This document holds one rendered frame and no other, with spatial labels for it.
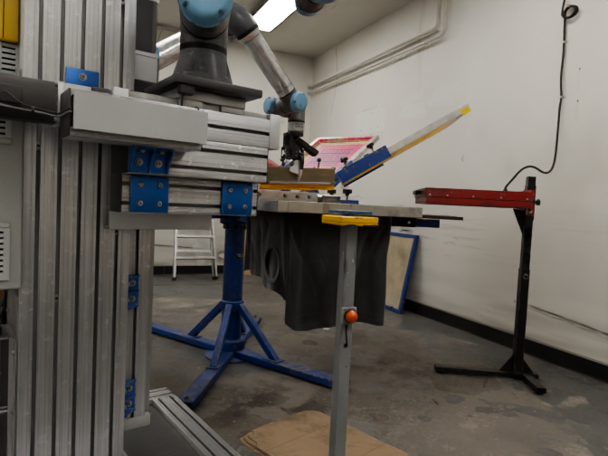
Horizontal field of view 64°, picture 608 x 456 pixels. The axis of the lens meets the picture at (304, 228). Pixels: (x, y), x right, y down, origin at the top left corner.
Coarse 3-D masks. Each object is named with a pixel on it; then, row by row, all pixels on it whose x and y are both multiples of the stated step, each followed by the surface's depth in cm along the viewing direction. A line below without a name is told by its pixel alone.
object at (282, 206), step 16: (272, 208) 160; (288, 208) 158; (304, 208) 161; (320, 208) 163; (336, 208) 166; (352, 208) 168; (368, 208) 171; (384, 208) 174; (400, 208) 177; (416, 208) 180
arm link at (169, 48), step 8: (168, 40) 176; (176, 40) 176; (160, 48) 173; (168, 48) 175; (176, 48) 176; (160, 56) 173; (168, 56) 175; (176, 56) 178; (160, 64) 174; (168, 64) 178
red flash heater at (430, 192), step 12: (432, 192) 266; (444, 192) 266; (456, 192) 265; (468, 192) 264; (480, 192) 264; (492, 192) 263; (504, 192) 263; (516, 192) 262; (528, 192) 261; (444, 204) 307; (456, 204) 266; (468, 204) 265; (480, 204) 264; (492, 204) 264; (504, 204) 263; (516, 204) 263; (528, 204) 262
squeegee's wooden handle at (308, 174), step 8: (272, 168) 208; (280, 168) 209; (288, 168) 211; (304, 168) 214; (312, 168) 216; (320, 168) 217; (328, 168) 219; (272, 176) 208; (280, 176) 210; (288, 176) 211; (296, 176) 213; (304, 176) 214; (312, 176) 216; (320, 176) 217; (328, 176) 219
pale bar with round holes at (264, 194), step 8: (264, 192) 241; (272, 192) 243; (280, 192) 244; (288, 192) 246; (296, 192) 248; (304, 192) 250; (280, 200) 245; (288, 200) 246; (296, 200) 248; (304, 200) 250; (312, 200) 252
